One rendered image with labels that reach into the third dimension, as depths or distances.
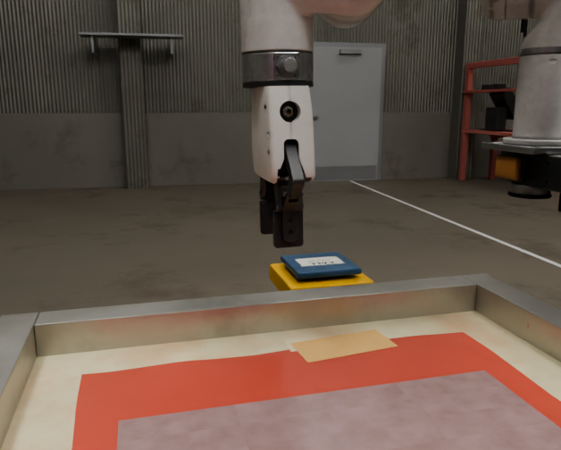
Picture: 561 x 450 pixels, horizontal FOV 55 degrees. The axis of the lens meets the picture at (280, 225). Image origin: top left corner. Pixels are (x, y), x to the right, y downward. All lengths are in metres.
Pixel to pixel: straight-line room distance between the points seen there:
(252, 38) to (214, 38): 8.04
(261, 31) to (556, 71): 0.63
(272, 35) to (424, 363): 0.36
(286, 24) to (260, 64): 0.05
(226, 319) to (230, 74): 8.05
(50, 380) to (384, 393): 0.31
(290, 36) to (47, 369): 0.40
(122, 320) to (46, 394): 0.11
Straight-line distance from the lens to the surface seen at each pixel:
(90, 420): 0.49
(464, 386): 0.54
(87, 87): 8.59
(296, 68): 0.55
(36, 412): 0.52
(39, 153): 8.73
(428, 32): 9.58
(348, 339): 0.61
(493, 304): 0.69
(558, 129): 1.07
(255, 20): 0.57
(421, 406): 0.50
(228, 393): 0.51
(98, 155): 8.60
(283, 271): 0.85
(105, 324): 0.60
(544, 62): 1.06
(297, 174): 0.53
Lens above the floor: 1.21
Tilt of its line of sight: 12 degrees down
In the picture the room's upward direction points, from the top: straight up
